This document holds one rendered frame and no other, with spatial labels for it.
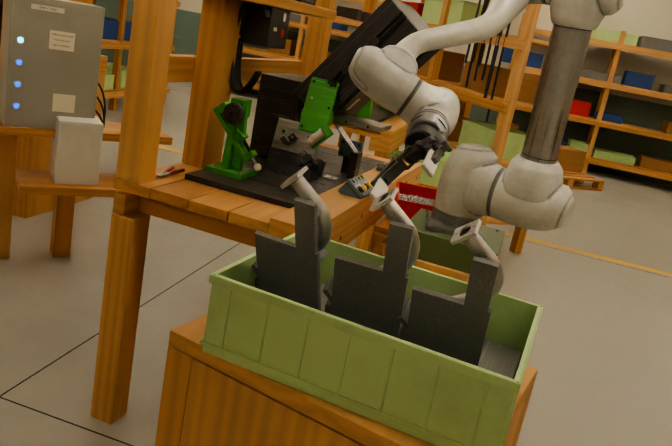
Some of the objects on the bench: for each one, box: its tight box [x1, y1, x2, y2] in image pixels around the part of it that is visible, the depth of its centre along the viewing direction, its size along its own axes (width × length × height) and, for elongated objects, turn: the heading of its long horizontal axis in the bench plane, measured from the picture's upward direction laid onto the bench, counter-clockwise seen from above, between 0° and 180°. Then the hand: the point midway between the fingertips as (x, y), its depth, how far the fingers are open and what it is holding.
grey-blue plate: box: [338, 138, 363, 174], centre depth 271 cm, size 10×2×14 cm, turn 34°
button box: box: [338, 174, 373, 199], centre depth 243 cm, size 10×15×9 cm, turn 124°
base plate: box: [185, 145, 386, 209], centre depth 269 cm, size 42×110×2 cm, turn 124°
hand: (401, 183), depth 131 cm, fingers open, 13 cm apart
